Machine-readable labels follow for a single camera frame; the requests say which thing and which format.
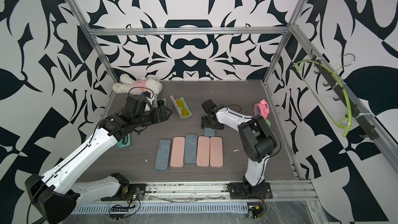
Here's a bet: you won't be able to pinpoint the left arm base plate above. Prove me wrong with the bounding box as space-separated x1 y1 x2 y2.
101 173 147 202

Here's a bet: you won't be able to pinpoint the pink alarm clock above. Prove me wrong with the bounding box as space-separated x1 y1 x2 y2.
254 99 270 119

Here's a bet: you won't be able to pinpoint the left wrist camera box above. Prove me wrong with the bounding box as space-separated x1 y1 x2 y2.
124 94 152 116

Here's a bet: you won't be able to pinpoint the grey-green case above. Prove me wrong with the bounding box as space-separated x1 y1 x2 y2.
117 134 131 149

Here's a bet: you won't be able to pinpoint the grey case with black sunglasses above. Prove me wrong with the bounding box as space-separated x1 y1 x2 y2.
153 95 167 107

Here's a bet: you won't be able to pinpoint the black wall hook rail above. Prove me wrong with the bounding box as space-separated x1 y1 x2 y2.
311 51 380 141

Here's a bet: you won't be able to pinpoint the white slotted cable duct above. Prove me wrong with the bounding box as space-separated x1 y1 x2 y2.
72 202 248 215

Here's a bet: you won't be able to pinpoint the yellow glasses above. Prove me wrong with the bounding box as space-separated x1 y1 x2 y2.
176 98 191 117

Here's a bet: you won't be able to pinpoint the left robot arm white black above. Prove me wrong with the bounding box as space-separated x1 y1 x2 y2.
25 105 173 224

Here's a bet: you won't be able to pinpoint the green lidded jar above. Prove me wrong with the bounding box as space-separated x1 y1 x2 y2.
265 119 272 127

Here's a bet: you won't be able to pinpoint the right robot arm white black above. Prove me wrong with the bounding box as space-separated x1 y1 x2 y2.
202 106 277 187

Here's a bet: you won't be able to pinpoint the mint case with white sunglasses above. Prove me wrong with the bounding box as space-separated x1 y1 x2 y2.
184 134 198 164

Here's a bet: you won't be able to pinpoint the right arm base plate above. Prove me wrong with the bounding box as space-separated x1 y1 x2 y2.
227 180 273 200

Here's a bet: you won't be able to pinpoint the pink case with red glasses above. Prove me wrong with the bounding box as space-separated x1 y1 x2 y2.
170 136 185 168

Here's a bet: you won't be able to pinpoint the beige case with yellow glasses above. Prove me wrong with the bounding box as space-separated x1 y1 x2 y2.
170 95 192 119

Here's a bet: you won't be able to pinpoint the white plush toy pink outfit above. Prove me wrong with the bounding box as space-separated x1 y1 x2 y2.
113 74 163 95

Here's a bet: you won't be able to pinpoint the green clothes hanger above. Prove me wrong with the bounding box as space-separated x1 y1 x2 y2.
292 55 346 136

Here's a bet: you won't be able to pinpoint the aluminium front rail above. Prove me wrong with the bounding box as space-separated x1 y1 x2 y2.
55 180 319 205

